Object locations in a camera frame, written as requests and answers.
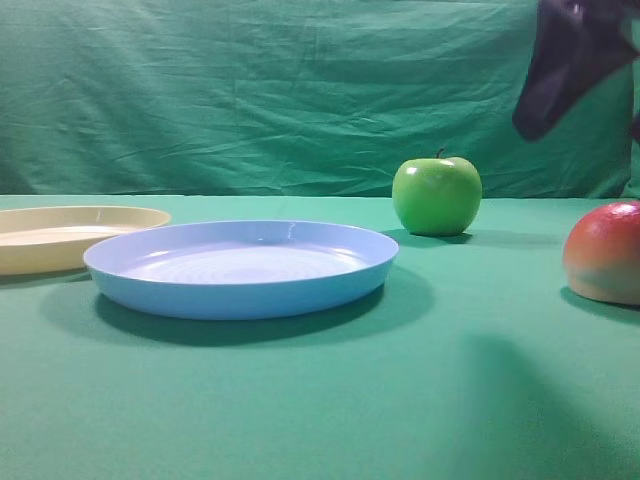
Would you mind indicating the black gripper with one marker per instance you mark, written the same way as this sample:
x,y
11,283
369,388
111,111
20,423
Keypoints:
x,y
578,45

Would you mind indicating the red-yellow round bread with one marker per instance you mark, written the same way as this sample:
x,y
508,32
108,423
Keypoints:
x,y
601,254

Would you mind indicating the blue plastic plate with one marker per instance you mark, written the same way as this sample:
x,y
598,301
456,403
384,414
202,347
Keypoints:
x,y
241,270

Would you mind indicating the yellow plastic plate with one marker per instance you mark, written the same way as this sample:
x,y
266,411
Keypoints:
x,y
53,239

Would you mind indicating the green apple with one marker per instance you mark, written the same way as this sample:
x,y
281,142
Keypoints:
x,y
437,196

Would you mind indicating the green backdrop cloth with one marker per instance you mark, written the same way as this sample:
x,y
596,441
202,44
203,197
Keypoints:
x,y
289,98

